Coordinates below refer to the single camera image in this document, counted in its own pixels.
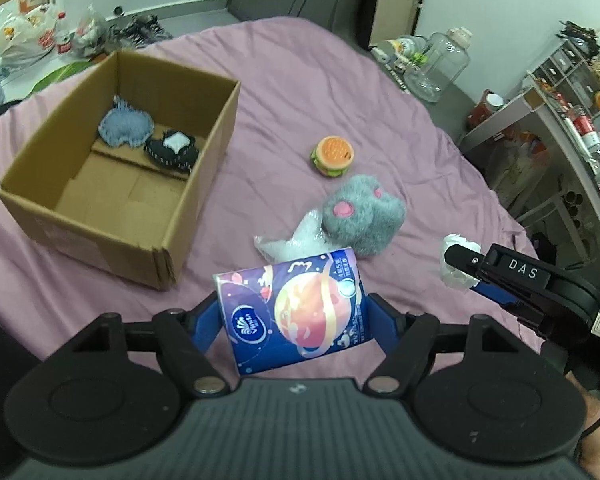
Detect blue-grey fuzzy pad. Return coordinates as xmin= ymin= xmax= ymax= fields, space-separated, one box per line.
xmin=97 ymin=96 xmax=155 ymax=150

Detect plastic bottle yellow label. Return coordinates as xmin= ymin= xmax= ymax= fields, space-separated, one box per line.
xmin=372 ymin=35 xmax=429 ymax=69

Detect white plastic shopping bag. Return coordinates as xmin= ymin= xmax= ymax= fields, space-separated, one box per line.
xmin=0 ymin=5 xmax=57 ymax=65

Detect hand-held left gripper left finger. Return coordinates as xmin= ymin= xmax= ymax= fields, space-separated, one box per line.
xmin=55 ymin=294 xmax=230 ymax=397

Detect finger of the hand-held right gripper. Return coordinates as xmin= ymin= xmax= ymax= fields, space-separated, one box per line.
xmin=444 ymin=243 xmax=488 ymax=281
xmin=472 ymin=280 xmax=522 ymax=309

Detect pink bed sheet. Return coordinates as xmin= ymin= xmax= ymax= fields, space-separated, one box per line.
xmin=0 ymin=16 xmax=541 ymax=378

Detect red label soda bottle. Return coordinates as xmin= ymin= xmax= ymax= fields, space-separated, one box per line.
xmin=55 ymin=11 xmax=73 ymax=56

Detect blue printed tissue pack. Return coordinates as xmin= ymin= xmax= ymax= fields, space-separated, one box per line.
xmin=213 ymin=247 xmax=372 ymax=377

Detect clear bag with dark contents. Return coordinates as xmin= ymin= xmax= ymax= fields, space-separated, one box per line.
xmin=72 ymin=5 xmax=112 ymax=57

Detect grey desktop organizer shelf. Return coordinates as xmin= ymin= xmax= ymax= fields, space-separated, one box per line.
xmin=527 ymin=22 xmax=600 ymax=128

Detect clear plastic water jug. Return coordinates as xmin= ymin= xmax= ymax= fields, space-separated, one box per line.
xmin=405 ymin=27 xmax=472 ymax=105

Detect brown wooden board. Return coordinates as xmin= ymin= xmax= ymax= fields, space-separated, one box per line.
xmin=370 ymin=0 xmax=429 ymax=49

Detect clear bubble plastic bag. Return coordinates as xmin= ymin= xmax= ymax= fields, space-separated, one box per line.
xmin=253 ymin=210 xmax=331 ymax=264

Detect grey plush toy pink spots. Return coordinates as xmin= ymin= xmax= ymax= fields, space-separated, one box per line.
xmin=321 ymin=174 xmax=407 ymax=257

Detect dark cloth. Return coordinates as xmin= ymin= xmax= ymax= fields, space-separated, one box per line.
xmin=109 ymin=12 xmax=174 ymax=49

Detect white soft item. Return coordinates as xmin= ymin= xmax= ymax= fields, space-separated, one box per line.
xmin=440 ymin=233 xmax=482 ymax=291

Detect grey shelf rack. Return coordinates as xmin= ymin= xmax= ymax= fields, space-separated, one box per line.
xmin=459 ymin=85 xmax=600 ymax=281

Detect green plastic bag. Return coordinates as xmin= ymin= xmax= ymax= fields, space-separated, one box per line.
xmin=30 ymin=60 xmax=99 ymax=94

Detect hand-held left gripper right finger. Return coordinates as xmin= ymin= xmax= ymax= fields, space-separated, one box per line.
xmin=364 ymin=292 xmax=536 ymax=395

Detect brown cardboard box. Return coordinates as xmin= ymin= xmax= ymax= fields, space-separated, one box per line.
xmin=0 ymin=50 xmax=242 ymax=292

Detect black cloth pouch white patch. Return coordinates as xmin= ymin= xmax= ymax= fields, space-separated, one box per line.
xmin=144 ymin=130 xmax=201 ymax=175

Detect plastic bag under desk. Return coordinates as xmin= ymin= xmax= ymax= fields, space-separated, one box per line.
xmin=490 ymin=132 xmax=552 ymax=197

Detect burger squeeze toy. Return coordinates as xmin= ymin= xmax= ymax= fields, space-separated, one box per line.
xmin=310 ymin=136 xmax=355 ymax=179

